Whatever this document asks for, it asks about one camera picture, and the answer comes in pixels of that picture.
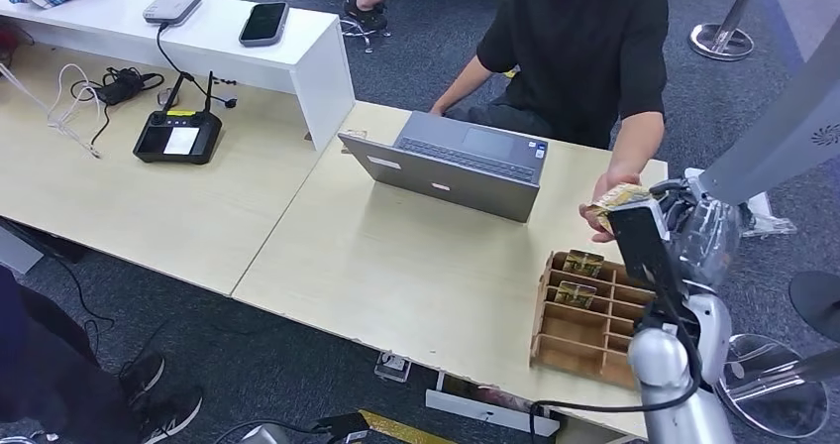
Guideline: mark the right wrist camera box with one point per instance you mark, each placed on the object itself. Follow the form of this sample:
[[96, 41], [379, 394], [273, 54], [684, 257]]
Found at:
[[646, 250]]

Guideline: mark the standing person in dark trousers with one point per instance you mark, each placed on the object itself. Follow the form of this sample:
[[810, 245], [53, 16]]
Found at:
[[59, 375]]

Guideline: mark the seated person in black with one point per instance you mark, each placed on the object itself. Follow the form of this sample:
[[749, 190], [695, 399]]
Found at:
[[577, 47]]

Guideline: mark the white bar under desk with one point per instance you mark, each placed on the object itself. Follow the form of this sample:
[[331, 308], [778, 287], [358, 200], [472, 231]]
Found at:
[[489, 415]]

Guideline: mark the person's left hand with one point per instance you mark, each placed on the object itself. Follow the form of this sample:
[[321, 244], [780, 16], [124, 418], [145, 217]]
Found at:
[[607, 188]]

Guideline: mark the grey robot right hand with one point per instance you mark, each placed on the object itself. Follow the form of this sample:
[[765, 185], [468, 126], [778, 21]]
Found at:
[[705, 237]]

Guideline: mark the black remote controller with antennas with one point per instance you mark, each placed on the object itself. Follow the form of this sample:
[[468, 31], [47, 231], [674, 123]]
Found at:
[[178, 140]]

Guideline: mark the floor power socket box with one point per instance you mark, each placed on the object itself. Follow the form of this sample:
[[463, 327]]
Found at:
[[392, 367]]

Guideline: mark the chrome chair base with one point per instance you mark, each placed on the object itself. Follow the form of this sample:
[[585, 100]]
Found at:
[[364, 33]]

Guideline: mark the chrome disc base with post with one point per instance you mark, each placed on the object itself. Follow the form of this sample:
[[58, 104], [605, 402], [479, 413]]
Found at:
[[774, 388]]

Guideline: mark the wooden slotted card holder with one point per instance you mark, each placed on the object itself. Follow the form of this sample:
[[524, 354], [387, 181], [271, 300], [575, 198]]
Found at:
[[584, 336]]

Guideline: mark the person's right forearm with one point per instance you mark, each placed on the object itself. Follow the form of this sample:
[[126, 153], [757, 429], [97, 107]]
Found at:
[[462, 86]]

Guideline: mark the person's left forearm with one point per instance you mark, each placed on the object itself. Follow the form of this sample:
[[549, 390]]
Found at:
[[640, 145]]

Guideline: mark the gold patterned card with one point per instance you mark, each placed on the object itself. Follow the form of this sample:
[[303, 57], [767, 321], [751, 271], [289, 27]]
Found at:
[[575, 294], [620, 198], [583, 264]]

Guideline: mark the black box with white label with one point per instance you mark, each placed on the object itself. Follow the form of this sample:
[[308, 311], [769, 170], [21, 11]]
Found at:
[[340, 426]]

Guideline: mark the grey flat router box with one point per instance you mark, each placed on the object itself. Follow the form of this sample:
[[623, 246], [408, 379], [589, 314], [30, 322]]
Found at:
[[172, 6]]

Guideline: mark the grey laptop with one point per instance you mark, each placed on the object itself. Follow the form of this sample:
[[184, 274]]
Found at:
[[459, 172]]

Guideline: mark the black round disc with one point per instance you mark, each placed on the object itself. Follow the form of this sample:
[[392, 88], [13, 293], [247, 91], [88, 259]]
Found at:
[[817, 303]]

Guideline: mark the grey slanted column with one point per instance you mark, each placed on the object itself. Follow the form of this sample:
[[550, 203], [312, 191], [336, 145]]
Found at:
[[781, 132]]

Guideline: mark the grey box under desk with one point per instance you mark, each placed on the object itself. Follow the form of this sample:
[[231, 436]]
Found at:
[[18, 252]]

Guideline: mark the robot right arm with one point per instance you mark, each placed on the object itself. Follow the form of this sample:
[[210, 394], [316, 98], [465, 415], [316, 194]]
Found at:
[[676, 388]]

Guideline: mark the black smartphone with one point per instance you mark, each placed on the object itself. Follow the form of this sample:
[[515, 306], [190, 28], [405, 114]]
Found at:
[[264, 23]]

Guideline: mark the chrome stanchion post with base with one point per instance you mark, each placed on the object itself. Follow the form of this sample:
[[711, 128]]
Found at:
[[722, 37]]

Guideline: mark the clear plastic wrapper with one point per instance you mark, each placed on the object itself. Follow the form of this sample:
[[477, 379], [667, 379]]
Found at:
[[768, 221]]

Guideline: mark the white desk riser shelf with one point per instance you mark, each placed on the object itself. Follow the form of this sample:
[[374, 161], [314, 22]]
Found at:
[[216, 54]]

